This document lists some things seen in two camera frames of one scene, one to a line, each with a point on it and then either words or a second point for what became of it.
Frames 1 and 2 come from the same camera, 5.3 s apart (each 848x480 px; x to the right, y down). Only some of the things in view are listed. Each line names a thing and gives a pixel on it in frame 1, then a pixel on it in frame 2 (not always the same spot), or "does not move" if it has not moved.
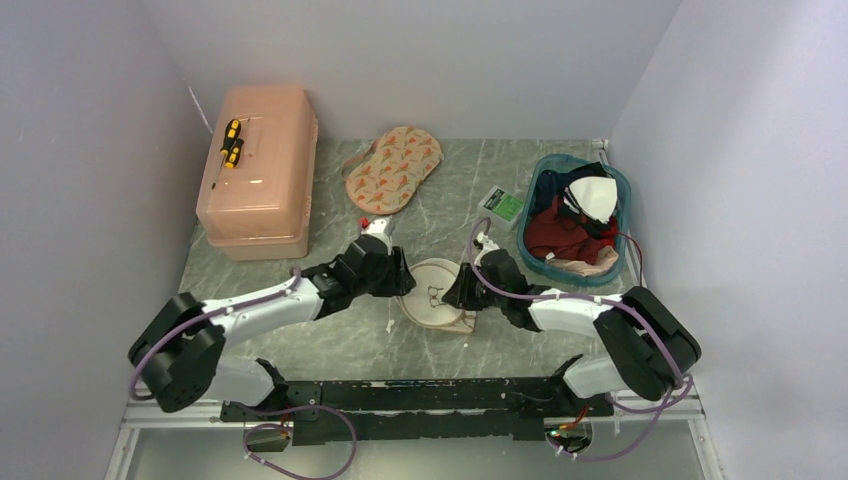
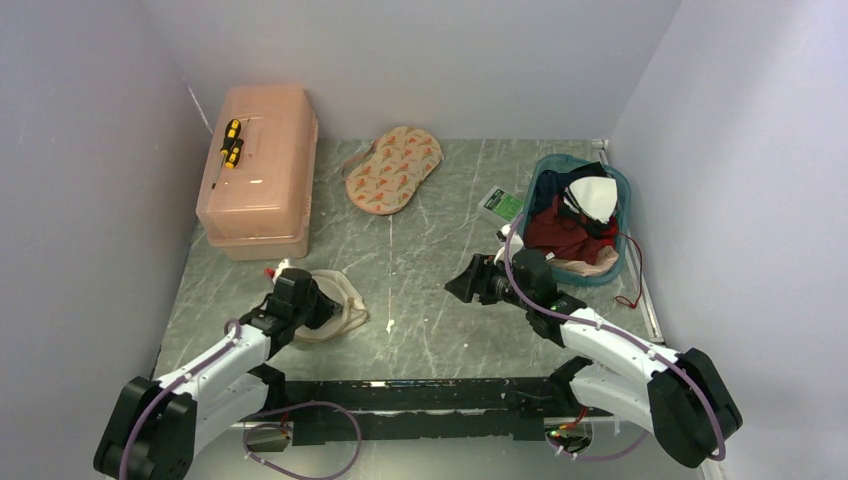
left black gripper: x=400 y=280 → x=327 y=307
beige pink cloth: x=606 y=261 does not move
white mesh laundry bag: x=424 y=303 → x=354 y=314
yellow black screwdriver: x=231 y=135 does not move
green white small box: x=502 y=208 does not move
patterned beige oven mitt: x=383 y=178 does not move
